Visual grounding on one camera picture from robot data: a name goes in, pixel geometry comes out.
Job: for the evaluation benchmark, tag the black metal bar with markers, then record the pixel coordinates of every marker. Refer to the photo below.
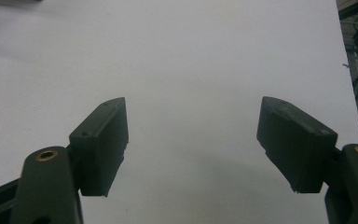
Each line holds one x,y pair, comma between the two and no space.
355,7

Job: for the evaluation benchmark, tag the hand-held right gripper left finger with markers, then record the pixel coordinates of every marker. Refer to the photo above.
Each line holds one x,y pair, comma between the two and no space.
101,146

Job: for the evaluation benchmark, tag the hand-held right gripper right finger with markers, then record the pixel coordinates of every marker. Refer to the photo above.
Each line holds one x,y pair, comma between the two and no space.
295,146

